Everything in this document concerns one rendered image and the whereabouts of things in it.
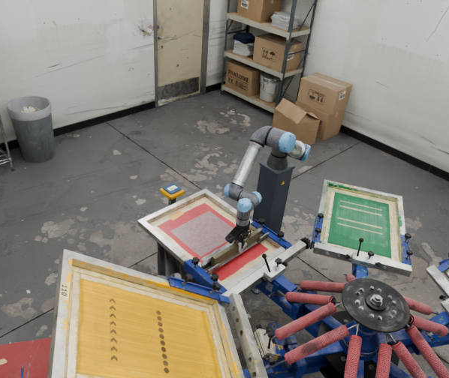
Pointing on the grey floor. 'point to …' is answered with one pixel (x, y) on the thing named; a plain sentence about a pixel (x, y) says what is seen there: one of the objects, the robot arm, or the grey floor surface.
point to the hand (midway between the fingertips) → (236, 249)
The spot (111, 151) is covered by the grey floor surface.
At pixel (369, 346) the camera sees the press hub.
